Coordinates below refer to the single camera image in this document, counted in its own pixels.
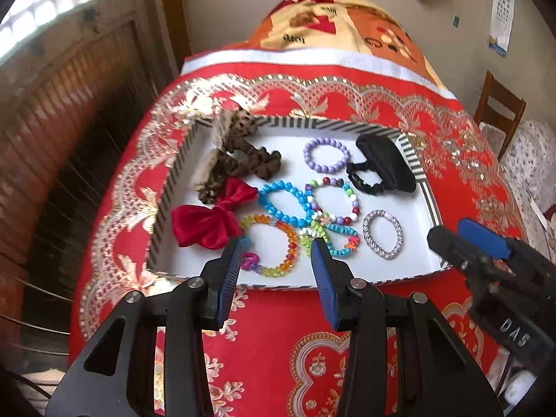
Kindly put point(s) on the red satin bow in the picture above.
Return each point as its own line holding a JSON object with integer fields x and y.
{"x": 208, "y": 226}

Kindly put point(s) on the wall calendar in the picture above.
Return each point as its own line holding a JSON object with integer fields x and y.
{"x": 501, "y": 8}

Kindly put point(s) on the striped jewelry box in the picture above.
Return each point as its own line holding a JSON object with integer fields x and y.
{"x": 286, "y": 156}

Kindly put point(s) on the white floral cloth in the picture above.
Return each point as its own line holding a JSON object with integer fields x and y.
{"x": 534, "y": 160}

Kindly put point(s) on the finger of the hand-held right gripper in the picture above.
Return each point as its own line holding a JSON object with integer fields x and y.
{"x": 482, "y": 236}
{"x": 456, "y": 247}

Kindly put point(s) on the wooden chair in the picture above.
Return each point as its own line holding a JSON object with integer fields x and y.
{"x": 499, "y": 108}

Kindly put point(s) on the window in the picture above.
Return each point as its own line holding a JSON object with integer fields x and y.
{"x": 43, "y": 0}

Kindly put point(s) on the wooden slatted door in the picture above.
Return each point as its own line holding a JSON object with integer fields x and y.
{"x": 65, "y": 117}

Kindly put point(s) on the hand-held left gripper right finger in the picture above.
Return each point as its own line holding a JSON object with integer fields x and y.
{"x": 323, "y": 278}

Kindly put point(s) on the black scrunchie hair accessory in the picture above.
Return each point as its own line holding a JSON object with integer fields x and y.
{"x": 386, "y": 165}

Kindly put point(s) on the printed orange blanket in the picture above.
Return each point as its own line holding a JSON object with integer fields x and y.
{"x": 347, "y": 30}

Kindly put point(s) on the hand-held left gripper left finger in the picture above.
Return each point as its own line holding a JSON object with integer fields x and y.
{"x": 230, "y": 278}

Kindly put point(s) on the red floral tablecloth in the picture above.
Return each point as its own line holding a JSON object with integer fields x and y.
{"x": 260, "y": 334}

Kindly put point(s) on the brown leopard print scrunchie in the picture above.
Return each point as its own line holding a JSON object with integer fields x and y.
{"x": 243, "y": 160}

